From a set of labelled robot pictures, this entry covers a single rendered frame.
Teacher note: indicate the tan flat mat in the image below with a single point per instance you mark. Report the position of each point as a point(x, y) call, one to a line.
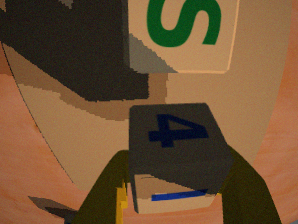
point(67, 59)

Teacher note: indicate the beige letter block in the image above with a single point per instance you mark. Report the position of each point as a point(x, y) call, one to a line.
point(68, 218)
point(178, 157)
point(178, 36)

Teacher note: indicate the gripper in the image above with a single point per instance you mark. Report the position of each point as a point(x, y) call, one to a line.
point(245, 196)

